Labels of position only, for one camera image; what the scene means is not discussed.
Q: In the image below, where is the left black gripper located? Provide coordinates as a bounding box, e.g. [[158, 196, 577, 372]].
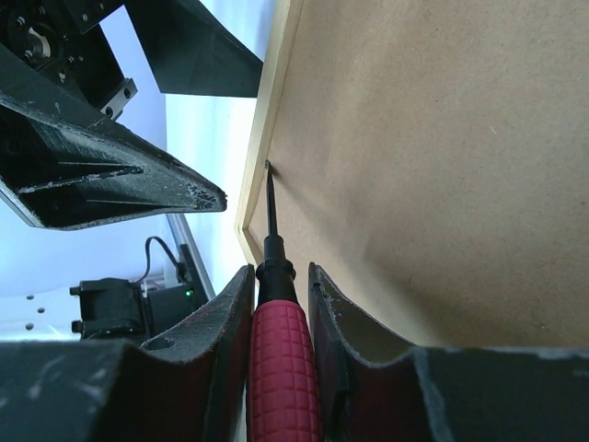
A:
[[1, 0, 263, 230]]

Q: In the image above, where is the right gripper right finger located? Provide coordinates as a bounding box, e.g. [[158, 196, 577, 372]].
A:
[[308, 264, 588, 441]]

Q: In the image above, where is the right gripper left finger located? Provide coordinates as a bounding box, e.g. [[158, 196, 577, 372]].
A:
[[1, 265, 255, 441]]

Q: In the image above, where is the pink handled screwdriver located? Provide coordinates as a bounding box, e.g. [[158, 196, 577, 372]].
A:
[[247, 163, 323, 442]]

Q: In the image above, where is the wooden photo frame brown back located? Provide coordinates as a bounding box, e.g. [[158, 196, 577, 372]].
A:
[[237, 1, 588, 347]]

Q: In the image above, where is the aluminium rail beam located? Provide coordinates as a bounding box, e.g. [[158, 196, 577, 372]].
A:
[[167, 214, 215, 303]]

